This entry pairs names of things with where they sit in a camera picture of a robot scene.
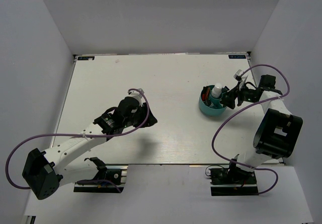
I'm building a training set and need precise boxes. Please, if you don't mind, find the white pink spray bottle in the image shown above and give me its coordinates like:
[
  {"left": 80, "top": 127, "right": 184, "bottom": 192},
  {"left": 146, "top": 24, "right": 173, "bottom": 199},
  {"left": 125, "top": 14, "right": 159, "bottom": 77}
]
[{"left": 211, "top": 83, "right": 222, "bottom": 99}]

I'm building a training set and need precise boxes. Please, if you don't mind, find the dark red lip gloss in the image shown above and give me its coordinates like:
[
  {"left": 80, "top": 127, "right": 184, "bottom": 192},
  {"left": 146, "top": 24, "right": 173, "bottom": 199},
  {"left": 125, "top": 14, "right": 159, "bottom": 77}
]
[{"left": 205, "top": 87, "right": 211, "bottom": 100}]

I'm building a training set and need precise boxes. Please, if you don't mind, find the orange eyeshadow palette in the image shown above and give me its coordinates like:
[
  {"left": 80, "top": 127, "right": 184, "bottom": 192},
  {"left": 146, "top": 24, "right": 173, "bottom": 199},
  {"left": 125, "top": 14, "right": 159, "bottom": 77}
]
[{"left": 214, "top": 102, "right": 226, "bottom": 109}]

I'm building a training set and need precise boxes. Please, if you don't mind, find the black squeeze tube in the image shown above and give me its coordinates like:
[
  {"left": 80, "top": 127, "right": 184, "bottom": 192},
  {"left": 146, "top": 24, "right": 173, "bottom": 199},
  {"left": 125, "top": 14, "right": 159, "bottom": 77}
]
[{"left": 204, "top": 100, "right": 215, "bottom": 108}]

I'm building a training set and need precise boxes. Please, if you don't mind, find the red lip gloss tube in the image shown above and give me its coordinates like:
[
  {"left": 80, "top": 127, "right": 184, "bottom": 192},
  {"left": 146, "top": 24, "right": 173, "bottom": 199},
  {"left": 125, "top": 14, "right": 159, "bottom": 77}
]
[{"left": 201, "top": 87, "right": 208, "bottom": 102}]

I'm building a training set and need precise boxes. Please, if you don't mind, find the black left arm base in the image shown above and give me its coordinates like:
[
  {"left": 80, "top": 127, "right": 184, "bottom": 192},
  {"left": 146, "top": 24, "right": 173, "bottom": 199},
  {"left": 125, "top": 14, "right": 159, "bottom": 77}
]
[{"left": 73, "top": 157, "right": 128, "bottom": 194}]

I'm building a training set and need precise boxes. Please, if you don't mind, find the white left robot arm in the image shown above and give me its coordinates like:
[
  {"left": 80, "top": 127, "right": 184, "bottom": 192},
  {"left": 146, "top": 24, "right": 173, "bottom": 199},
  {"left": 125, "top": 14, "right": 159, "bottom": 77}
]
[{"left": 22, "top": 96, "right": 157, "bottom": 200}]

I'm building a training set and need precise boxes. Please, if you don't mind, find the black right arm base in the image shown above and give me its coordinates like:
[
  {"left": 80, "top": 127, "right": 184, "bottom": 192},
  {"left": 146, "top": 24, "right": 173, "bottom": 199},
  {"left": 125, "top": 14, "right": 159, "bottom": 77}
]
[{"left": 205, "top": 153, "right": 259, "bottom": 196}]

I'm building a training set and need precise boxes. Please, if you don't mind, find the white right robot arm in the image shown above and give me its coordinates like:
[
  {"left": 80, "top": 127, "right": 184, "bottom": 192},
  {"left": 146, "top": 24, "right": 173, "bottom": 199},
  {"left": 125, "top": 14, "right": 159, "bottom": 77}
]
[{"left": 220, "top": 74, "right": 303, "bottom": 183}]

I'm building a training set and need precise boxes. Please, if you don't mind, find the teal round organizer cup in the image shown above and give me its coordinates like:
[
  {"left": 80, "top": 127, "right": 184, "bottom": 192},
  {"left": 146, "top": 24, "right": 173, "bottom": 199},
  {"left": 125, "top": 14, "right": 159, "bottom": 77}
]
[{"left": 198, "top": 83, "right": 226, "bottom": 116}]

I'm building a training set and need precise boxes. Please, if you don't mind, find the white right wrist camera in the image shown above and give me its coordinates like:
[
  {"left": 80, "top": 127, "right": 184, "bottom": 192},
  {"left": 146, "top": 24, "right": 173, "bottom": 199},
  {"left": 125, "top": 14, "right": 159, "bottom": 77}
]
[{"left": 233, "top": 69, "right": 248, "bottom": 91}]

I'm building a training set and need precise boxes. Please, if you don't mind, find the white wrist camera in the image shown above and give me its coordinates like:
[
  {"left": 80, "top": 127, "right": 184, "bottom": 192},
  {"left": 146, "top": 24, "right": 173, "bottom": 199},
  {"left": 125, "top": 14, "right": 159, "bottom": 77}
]
[
  {"left": 233, "top": 69, "right": 248, "bottom": 91},
  {"left": 128, "top": 88, "right": 144, "bottom": 104}
]

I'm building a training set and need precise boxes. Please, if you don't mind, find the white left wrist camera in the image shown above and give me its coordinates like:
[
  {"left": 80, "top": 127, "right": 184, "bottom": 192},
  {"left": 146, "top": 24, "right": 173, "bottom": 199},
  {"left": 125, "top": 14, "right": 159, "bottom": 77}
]
[{"left": 128, "top": 88, "right": 144, "bottom": 104}]

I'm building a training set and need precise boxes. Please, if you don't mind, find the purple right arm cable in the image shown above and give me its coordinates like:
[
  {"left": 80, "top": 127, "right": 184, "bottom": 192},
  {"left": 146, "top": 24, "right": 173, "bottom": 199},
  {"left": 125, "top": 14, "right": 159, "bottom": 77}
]
[{"left": 211, "top": 63, "right": 291, "bottom": 195}]

